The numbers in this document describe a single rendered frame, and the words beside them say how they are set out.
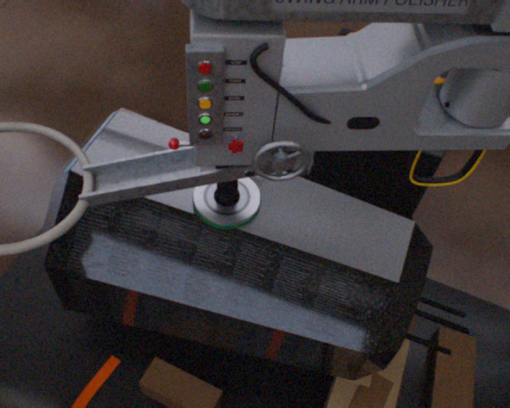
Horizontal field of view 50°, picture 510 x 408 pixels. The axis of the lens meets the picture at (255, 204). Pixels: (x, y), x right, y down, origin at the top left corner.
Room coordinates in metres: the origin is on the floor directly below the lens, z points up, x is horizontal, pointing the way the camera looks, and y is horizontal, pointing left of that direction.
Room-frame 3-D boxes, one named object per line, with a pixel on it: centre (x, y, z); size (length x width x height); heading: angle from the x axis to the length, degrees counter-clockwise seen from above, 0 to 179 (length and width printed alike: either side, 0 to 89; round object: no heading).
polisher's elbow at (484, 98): (1.16, -0.56, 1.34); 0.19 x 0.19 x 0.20
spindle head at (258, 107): (1.06, 0.01, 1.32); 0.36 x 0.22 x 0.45; 100
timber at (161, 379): (0.65, 0.20, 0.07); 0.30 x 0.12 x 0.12; 70
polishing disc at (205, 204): (1.05, 0.09, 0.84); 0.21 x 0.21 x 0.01
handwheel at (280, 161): (0.95, -0.05, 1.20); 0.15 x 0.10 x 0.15; 100
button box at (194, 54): (0.92, 0.14, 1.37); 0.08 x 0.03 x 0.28; 100
